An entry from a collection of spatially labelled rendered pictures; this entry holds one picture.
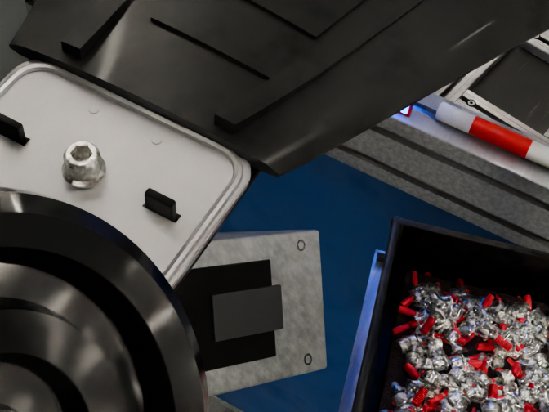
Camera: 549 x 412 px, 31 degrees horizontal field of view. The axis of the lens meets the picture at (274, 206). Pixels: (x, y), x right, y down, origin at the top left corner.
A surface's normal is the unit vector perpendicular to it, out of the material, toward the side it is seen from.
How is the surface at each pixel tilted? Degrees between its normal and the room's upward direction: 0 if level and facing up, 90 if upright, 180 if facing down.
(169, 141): 0
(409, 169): 90
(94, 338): 50
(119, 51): 2
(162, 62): 2
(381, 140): 90
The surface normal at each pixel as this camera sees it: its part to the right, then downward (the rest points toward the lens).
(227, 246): 0.70, -0.04
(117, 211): 0.06, -0.57
